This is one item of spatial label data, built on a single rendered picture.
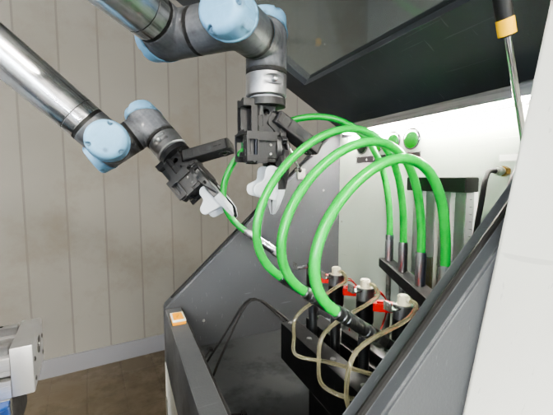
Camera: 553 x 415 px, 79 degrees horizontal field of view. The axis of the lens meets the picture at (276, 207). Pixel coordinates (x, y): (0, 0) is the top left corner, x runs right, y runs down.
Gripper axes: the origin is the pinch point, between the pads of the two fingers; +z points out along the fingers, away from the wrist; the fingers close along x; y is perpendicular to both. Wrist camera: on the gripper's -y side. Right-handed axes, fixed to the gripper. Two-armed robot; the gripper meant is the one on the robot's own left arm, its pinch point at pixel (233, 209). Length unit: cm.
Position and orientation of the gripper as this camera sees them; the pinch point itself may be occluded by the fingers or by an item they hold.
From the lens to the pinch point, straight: 73.8
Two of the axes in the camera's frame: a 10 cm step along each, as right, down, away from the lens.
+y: -7.4, 6.7, 0.4
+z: 6.5, 7.3, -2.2
